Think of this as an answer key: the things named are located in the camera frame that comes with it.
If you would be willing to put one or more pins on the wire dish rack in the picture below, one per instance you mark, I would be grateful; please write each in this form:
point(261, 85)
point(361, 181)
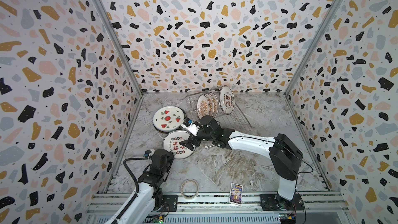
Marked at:
point(236, 119)

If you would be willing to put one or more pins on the brown rimmed cream plate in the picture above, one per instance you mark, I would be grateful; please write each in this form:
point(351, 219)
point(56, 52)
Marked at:
point(171, 119)

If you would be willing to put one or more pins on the orange sunburst plate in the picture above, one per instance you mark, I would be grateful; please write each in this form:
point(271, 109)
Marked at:
point(210, 104)
point(202, 106)
point(171, 143)
point(215, 104)

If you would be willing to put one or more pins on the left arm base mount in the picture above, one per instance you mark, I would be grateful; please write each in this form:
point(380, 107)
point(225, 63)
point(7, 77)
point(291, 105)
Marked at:
point(167, 202)

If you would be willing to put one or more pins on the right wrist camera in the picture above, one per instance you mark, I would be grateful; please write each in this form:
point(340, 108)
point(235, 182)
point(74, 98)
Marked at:
point(190, 126)

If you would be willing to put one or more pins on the red character white plate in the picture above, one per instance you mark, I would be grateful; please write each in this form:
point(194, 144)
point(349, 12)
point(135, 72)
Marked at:
point(227, 100)

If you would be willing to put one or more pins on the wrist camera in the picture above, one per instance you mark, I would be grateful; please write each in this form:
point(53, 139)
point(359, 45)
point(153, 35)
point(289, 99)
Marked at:
point(190, 126)
point(149, 153)

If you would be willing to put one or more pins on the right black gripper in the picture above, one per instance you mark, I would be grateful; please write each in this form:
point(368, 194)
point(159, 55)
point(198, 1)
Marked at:
point(197, 137)

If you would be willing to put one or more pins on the purple card box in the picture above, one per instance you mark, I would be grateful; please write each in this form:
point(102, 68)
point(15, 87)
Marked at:
point(236, 194)

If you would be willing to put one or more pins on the orange sunburst plate front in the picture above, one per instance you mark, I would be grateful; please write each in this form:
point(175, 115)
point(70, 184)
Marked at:
point(202, 106)

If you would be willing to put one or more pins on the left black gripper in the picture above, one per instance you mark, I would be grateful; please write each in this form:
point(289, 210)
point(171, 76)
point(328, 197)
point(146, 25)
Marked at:
point(169, 156)

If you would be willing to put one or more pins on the aluminium front rail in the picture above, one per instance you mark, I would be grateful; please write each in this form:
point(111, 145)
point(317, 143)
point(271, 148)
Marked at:
point(312, 207)

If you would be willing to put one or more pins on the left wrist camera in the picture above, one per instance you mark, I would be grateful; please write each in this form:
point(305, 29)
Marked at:
point(149, 153)

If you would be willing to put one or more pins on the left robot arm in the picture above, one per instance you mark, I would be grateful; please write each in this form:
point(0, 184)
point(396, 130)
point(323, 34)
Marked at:
point(148, 194)

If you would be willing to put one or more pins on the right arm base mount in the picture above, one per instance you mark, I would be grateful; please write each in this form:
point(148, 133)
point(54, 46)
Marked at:
point(273, 202)

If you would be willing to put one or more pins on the watermelon pattern plate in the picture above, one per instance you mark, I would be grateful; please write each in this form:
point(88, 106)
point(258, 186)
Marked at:
point(156, 118)

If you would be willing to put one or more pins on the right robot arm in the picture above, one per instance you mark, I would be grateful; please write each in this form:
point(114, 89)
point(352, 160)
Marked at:
point(285, 156)

